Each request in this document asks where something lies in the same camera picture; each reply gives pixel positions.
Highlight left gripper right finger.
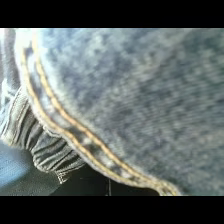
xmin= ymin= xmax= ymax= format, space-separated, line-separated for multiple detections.
xmin=109 ymin=178 xmax=160 ymax=197

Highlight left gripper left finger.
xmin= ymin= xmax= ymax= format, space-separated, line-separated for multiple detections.
xmin=49 ymin=164 xmax=110 ymax=197

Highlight blue jeans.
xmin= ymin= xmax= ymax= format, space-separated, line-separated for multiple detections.
xmin=0 ymin=27 xmax=224 ymax=197

